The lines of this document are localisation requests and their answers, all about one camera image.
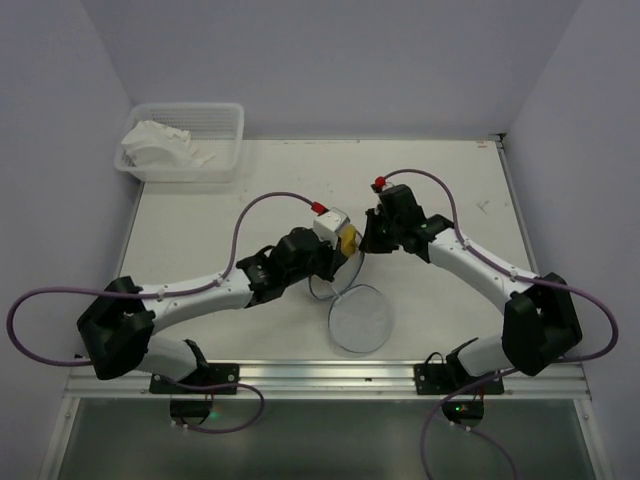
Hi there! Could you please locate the yellow bra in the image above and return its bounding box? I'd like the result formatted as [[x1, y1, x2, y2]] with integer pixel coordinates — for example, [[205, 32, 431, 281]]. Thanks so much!
[[339, 224, 358, 258]]

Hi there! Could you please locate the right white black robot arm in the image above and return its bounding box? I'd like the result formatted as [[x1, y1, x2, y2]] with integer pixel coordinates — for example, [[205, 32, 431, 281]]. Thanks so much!
[[360, 179, 583, 384]]

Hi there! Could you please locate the white plastic mesh basket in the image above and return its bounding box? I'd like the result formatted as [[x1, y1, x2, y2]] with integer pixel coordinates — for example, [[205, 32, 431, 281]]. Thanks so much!
[[114, 102, 245, 184]]

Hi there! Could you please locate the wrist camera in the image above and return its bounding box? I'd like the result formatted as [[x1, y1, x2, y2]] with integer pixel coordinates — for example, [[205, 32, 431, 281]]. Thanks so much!
[[311, 202, 350, 247], [371, 176, 395, 200]]

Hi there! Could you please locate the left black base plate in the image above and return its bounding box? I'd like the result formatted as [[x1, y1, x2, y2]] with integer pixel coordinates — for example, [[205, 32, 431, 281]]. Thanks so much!
[[149, 363, 240, 395]]

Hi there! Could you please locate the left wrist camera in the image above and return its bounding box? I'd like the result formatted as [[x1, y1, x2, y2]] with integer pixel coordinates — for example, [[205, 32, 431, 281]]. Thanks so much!
[[311, 202, 350, 247]]

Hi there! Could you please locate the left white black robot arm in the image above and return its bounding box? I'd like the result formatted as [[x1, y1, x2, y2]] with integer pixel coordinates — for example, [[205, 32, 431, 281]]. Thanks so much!
[[77, 226, 356, 387]]

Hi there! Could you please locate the white bra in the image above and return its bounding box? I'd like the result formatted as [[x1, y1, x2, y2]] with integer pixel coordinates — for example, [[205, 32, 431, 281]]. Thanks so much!
[[121, 120, 217, 169]]

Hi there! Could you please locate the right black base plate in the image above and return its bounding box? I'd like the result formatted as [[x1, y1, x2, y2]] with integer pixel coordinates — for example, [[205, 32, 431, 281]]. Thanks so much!
[[413, 352, 490, 395]]

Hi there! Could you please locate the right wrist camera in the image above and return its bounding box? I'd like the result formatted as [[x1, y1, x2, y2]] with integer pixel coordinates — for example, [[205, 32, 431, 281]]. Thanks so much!
[[371, 176, 395, 200]]

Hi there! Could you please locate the aluminium mounting rail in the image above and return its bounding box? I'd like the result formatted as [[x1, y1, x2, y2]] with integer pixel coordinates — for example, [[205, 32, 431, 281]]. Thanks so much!
[[63, 359, 591, 400]]

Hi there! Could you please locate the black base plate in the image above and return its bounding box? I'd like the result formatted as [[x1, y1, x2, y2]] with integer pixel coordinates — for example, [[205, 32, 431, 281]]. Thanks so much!
[[149, 363, 240, 395], [413, 352, 490, 395]]

